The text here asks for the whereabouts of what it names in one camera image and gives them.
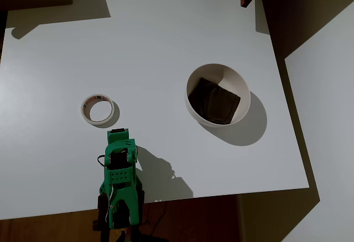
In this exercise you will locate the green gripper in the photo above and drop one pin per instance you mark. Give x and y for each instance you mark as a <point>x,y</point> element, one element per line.
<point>118,135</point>

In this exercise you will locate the beige masking tape roll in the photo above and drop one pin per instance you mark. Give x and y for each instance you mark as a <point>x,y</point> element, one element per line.
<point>85,110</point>

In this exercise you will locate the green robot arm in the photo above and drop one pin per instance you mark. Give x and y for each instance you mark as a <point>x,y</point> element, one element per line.
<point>121,175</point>

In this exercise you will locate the dark folded cloth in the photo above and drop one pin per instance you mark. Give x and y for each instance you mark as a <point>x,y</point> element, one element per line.
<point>215,104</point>

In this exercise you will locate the beige round bowl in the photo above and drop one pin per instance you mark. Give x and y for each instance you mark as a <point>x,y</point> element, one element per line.
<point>238,81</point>

